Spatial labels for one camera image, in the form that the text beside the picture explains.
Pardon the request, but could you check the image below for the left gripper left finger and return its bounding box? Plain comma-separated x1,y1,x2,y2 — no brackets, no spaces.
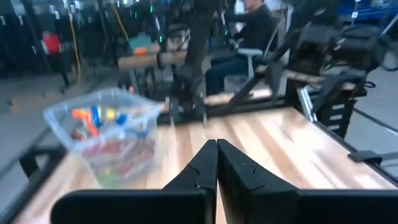
51,139,218,224

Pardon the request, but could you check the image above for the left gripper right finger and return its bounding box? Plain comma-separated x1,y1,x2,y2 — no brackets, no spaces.
217,139,398,224

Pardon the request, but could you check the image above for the yellow and red ramen packet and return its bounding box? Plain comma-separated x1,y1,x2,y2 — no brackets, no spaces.
83,139,155,175

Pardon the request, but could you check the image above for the clear plastic food container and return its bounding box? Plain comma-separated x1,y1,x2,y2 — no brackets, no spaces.
42,87,164,189

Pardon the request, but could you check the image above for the neighbouring wooden robot table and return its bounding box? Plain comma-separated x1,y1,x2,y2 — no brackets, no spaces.
203,63,369,139

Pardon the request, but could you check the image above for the grey office chair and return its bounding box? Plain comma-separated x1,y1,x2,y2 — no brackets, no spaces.
234,17,282,80

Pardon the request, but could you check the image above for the distant wooden table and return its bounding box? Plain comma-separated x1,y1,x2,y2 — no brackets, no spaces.
117,49,189,94

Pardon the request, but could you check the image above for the seated person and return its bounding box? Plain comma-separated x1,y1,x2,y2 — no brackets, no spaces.
205,0,274,96

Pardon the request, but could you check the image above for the teal box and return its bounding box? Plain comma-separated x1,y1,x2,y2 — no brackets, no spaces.
129,33,154,56

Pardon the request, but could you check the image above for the red hanging object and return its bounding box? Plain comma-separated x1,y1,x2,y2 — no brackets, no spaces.
42,32,63,55

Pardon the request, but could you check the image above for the black triangular bracket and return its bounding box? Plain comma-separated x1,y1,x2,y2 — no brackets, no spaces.
347,150,398,166

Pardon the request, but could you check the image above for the yellow hanging cable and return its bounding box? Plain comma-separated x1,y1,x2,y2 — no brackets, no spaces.
65,6,82,83

